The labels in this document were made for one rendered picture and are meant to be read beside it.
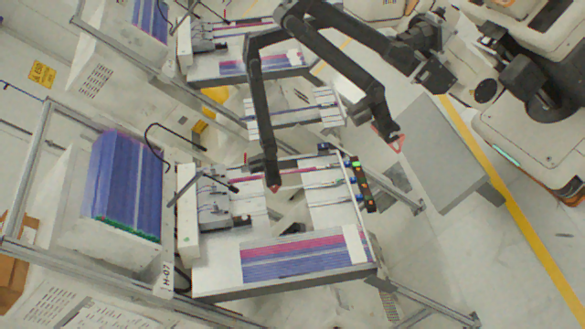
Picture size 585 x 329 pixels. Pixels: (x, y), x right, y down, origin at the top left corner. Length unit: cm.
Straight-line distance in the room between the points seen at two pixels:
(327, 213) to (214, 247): 50
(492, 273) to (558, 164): 62
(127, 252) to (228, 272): 39
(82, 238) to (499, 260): 182
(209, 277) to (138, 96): 141
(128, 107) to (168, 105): 23
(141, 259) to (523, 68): 154
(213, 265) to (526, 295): 136
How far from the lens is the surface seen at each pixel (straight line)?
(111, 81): 311
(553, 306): 247
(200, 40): 336
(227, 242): 217
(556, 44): 200
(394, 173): 322
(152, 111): 320
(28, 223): 226
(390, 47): 162
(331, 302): 231
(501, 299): 258
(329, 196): 229
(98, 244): 195
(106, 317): 211
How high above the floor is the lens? 221
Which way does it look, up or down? 34 degrees down
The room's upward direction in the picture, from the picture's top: 60 degrees counter-clockwise
